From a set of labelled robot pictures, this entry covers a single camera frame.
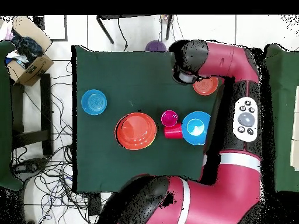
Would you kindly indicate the pink plastic cup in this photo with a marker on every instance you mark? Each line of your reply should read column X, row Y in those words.
column 169, row 118

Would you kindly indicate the black bench frame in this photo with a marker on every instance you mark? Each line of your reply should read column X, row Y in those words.
column 45, row 105

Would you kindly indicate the black box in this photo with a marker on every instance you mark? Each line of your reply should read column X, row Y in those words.
column 38, row 22

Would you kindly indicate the black metal table frame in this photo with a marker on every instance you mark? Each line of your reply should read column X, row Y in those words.
column 168, row 28

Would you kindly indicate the large blue plastic bowl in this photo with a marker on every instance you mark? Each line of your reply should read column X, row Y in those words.
column 193, row 128

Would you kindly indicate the small blue flat-bottomed bowl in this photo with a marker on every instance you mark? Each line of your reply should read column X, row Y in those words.
column 94, row 102

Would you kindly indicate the green cloth covered table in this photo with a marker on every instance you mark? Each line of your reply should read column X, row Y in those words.
column 282, row 105
column 5, row 116

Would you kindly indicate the small orange flat-bottomed bowl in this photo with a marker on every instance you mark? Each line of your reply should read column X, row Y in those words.
column 206, row 87

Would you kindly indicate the red plastic cup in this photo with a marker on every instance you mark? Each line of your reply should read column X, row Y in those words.
column 172, row 131

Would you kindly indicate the large orange plastic bowl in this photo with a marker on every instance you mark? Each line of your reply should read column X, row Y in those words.
column 135, row 130

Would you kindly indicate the black stand base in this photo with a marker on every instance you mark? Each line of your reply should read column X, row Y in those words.
column 30, row 166

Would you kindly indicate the green plastic bowl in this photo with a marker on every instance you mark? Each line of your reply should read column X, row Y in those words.
column 153, row 141

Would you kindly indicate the dark clothes bundle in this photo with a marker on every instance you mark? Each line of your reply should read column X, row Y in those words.
column 29, row 47

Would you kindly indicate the beige board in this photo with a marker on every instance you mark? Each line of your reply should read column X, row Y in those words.
column 295, row 128

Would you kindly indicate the purple plastic bowl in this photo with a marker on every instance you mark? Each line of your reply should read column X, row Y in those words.
column 156, row 46

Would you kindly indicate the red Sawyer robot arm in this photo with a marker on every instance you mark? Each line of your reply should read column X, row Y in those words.
column 222, row 193

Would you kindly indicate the dark green tablecloth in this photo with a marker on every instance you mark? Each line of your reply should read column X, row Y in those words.
column 105, row 70

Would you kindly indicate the cardboard box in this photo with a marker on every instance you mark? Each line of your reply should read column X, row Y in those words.
column 36, row 70

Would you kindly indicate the black power strip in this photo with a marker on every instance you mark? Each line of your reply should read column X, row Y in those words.
column 94, row 204

